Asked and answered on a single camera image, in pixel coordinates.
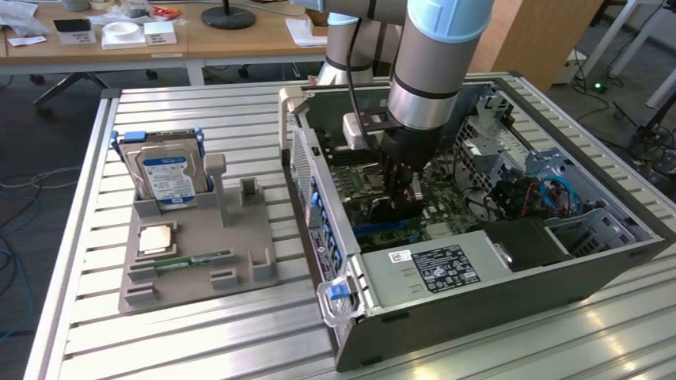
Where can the CPU socket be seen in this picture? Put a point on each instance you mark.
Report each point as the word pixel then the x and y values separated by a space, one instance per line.
pixel 370 178

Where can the black tripod stand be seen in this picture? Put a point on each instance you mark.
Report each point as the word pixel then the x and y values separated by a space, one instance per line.
pixel 655 130

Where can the black round lamp base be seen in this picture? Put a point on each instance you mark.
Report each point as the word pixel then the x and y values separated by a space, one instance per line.
pixel 227 20

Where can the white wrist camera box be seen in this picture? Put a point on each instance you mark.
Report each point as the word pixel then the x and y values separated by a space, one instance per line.
pixel 355 134

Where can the grey parts rack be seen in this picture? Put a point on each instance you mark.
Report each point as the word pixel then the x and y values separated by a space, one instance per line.
pixel 211 245

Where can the low grey metal disk bay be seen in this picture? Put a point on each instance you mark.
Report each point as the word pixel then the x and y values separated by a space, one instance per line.
pixel 602 229

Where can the white and red card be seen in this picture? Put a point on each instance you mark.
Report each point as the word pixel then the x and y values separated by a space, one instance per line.
pixel 27 40

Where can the white tape roll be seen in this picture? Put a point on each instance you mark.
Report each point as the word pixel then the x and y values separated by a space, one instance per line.
pixel 120 28

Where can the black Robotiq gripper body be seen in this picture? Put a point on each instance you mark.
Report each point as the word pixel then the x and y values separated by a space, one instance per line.
pixel 412 148

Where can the white paper stack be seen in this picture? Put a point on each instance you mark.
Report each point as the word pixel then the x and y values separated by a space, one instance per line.
pixel 302 33

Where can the hard disk with blue label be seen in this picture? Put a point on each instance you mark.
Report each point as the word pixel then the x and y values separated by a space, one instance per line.
pixel 164 174

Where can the black plastic fan shroud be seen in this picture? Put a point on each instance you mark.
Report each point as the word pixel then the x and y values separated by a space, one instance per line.
pixel 523 245

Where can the long wooden desk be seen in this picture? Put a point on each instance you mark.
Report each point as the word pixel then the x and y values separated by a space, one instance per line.
pixel 106 55

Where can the black topped white box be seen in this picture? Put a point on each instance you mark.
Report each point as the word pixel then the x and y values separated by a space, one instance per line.
pixel 74 31

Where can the white box with red button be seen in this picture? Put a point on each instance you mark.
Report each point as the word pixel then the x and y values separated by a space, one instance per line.
pixel 575 71

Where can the silver CPU chip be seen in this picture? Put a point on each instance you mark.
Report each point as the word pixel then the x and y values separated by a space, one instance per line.
pixel 156 239

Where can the green loose RAM stick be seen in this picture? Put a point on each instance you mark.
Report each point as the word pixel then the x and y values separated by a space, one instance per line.
pixel 179 262

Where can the green Dell motherboard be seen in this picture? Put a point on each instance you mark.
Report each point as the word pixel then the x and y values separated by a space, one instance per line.
pixel 438 198

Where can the white table frame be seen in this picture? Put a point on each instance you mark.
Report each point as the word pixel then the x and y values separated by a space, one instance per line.
pixel 663 91

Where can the black chair base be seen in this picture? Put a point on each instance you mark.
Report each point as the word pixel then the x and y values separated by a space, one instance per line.
pixel 52 93

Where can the tall grey metal drive cage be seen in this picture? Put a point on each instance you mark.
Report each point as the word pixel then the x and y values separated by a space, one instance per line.
pixel 483 150

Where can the open dark grey PC case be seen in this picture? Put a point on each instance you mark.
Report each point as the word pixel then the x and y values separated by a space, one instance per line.
pixel 475 316

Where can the wooden cabinet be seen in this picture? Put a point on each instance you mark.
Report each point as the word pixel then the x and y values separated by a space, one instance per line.
pixel 550 35

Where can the flat white box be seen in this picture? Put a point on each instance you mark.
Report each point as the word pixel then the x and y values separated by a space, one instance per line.
pixel 124 42

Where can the silver chipset heatsink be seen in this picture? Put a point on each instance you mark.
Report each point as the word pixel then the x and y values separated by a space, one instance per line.
pixel 438 230

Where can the brown cardboard box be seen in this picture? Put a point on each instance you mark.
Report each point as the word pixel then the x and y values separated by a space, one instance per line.
pixel 316 20

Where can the small white labelled box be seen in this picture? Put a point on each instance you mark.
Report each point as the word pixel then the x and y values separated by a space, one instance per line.
pixel 160 33

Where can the grey power supply unit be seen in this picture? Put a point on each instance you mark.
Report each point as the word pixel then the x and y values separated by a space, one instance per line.
pixel 386 277

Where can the blue expansion slot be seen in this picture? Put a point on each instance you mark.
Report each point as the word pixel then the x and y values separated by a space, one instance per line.
pixel 378 229

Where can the blue case latch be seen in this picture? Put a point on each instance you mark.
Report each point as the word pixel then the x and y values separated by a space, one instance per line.
pixel 336 293

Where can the crumpled plastic bag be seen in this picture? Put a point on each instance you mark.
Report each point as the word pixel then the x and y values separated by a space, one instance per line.
pixel 22 20

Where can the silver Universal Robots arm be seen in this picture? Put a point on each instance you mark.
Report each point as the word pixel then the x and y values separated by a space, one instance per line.
pixel 434 59

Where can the red plastic object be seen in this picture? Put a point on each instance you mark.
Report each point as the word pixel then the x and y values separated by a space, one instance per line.
pixel 164 14

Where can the dark grey bundle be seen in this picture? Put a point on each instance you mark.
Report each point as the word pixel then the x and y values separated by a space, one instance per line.
pixel 136 10

